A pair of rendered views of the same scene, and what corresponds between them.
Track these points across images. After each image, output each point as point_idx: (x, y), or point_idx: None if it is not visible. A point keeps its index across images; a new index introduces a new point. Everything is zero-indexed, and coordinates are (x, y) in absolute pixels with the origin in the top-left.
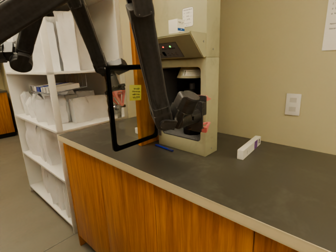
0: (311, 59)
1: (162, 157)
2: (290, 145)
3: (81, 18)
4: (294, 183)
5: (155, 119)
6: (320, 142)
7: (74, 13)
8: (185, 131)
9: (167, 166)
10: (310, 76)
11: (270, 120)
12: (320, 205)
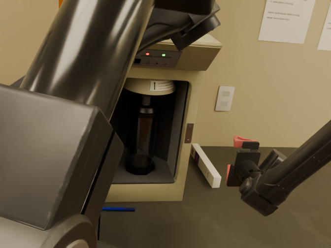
0: (247, 48)
1: (138, 229)
2: (217, 143)
3: (144, 51)
4: (288, 200)
5: (277, 208)
6: (246, 135)
7: (148, 46)
8: (138, 171)
9: (172, 241)
10: (245, 67)
11: (197, 118)
12: (327, 216)
